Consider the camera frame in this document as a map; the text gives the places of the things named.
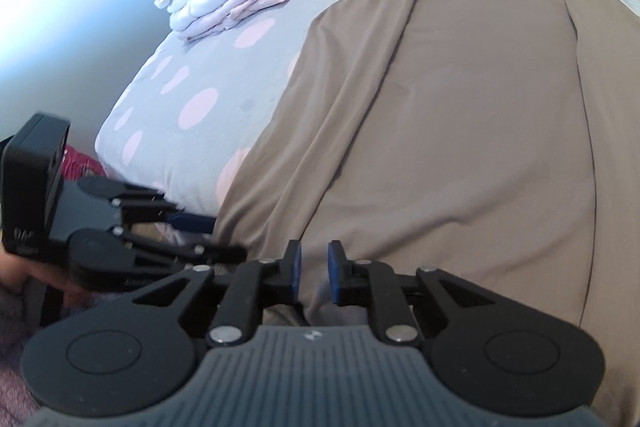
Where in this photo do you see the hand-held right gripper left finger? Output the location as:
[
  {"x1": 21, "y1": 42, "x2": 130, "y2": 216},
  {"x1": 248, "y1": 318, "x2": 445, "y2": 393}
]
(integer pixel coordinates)
[{"x1": 127, "y1": 239, "x2": 304, "y2": 348}]

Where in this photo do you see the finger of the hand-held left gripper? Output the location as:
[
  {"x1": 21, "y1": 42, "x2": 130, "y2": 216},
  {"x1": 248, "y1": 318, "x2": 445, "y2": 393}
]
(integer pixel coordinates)
[
  {"x1": 115, "y1": 227, "x2": 249, "y2": 280},
  {"x1": 77, "y1": 177, "x2": 218, "y2": 234}
]

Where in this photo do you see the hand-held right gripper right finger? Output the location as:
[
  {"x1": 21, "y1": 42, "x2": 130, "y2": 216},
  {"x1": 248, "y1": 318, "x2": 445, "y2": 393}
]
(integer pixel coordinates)
[{"x1": 326, "y1": 239, "x2": 506, "y2": 348}]

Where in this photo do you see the taupe shirt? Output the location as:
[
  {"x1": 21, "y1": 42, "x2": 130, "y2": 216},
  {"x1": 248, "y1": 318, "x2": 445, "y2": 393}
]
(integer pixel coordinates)
[{"x1": 212, "y1": 0, "x2": 640, "y2": 413}]

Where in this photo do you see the person's left hand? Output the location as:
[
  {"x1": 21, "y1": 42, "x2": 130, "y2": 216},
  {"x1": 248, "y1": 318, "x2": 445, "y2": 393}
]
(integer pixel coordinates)
[{"x1": 0, "y1": 252, "x2": 88, "y2": 308}]

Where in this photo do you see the red patterned cloth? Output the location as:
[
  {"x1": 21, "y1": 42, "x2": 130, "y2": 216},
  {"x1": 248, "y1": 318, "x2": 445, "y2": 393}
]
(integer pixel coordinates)
[{"x1": 62, "y1": 144, "x2": 103, "y2": 180}]

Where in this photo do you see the purple fuzzy robe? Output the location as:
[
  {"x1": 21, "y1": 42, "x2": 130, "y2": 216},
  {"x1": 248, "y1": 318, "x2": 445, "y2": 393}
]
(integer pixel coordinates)
[{"x1": 0, "y1": 292, "x2": 46, "y2": 413}]

